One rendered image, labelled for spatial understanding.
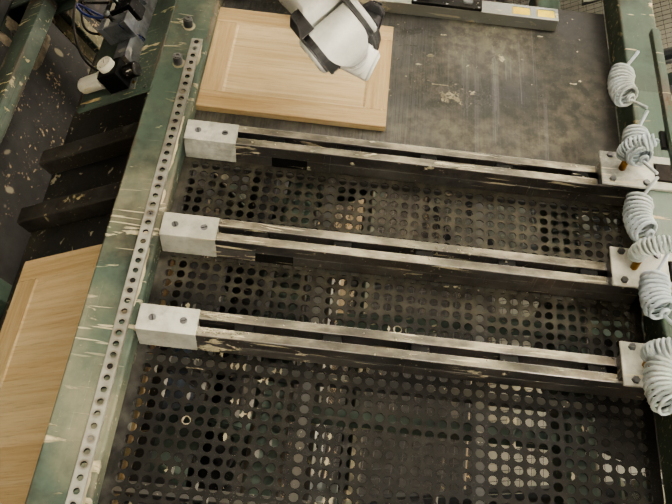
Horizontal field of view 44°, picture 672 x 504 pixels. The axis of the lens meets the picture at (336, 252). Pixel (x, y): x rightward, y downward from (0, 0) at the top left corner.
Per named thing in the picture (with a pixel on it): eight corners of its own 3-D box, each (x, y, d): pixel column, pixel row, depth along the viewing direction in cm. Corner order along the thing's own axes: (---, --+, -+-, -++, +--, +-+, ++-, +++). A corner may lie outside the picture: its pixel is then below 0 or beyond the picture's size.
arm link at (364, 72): (367, 83, 182) (367, 81, 169) (330, 64, 182) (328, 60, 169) (380, 56, 181) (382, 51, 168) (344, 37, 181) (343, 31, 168)
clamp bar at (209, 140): (192, 132, 208) (183, 62, 188) (660, 185, 208) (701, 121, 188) (184, 162, 202) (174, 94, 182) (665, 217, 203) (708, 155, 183)
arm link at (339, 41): (379, 52, 168) (381, 45, 149) (340, 85, 170) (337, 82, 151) (346, 11, 167) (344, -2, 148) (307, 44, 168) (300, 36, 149)
